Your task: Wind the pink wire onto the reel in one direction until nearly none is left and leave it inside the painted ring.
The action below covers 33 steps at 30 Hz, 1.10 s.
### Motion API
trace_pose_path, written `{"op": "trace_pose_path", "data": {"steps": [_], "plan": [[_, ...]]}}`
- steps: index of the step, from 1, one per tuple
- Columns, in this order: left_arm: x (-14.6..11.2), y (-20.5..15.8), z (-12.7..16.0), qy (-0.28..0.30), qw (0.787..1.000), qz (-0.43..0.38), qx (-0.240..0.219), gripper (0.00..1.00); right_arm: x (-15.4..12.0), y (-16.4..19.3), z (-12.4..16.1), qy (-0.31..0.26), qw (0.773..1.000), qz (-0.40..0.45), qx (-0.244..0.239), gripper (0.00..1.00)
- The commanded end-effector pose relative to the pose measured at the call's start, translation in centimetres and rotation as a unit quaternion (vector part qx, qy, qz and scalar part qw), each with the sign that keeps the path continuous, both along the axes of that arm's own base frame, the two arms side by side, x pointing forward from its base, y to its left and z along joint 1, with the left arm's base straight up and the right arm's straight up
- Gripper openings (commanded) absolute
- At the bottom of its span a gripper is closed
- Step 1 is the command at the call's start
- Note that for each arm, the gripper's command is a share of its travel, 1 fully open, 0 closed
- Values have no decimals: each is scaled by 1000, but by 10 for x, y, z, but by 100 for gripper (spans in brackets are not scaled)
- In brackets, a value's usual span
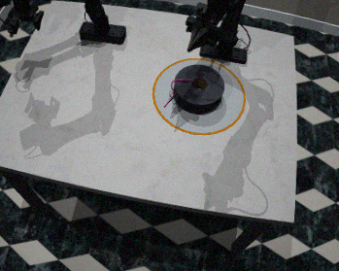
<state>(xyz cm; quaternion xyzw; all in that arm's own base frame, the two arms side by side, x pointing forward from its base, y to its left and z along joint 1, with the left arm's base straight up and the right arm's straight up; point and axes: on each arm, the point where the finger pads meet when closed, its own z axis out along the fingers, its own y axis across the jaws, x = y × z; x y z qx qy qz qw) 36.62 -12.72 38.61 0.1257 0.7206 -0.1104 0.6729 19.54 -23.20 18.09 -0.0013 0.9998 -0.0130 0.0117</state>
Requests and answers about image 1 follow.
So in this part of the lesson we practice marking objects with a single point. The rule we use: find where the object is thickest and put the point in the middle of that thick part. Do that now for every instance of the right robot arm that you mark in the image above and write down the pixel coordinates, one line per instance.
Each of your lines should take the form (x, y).
(97, 15)

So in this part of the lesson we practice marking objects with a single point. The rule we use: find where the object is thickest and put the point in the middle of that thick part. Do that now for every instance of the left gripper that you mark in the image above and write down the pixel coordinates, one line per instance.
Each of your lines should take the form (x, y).
(198, 24)

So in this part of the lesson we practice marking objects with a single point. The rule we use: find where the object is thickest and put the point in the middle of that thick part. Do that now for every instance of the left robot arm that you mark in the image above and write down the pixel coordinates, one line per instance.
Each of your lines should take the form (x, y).
(228, 29)

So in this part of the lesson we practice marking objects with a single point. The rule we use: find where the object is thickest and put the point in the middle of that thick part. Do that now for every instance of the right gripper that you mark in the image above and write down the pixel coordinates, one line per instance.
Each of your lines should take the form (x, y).
(24, 12)

